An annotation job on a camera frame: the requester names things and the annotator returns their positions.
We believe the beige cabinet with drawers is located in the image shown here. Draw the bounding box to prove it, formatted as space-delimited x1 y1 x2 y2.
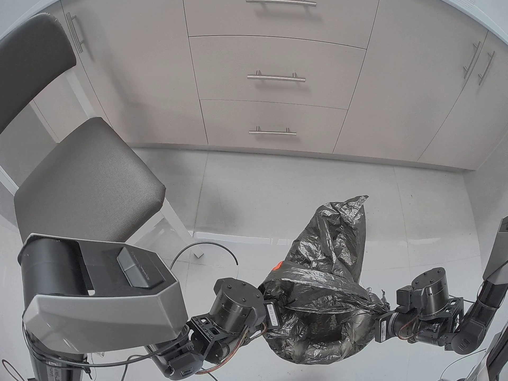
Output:
30 0 508 172

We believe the black plastic bag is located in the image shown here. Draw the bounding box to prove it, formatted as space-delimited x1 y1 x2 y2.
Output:
258 195 391 366

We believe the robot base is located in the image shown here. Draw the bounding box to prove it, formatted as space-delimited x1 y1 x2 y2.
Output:
474 353 497 381

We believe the grey padded chair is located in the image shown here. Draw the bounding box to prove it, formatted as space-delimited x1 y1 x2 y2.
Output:
0 12 205 259

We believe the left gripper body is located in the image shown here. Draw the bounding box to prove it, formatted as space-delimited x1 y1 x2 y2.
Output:
254 287 287 333

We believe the black cable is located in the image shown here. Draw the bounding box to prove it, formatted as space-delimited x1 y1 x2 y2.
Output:
170 242 239 270

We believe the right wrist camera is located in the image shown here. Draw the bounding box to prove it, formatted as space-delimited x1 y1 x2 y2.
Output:
397 285 416 313

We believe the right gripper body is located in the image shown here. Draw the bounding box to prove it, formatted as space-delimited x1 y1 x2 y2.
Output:
374 311 414 344

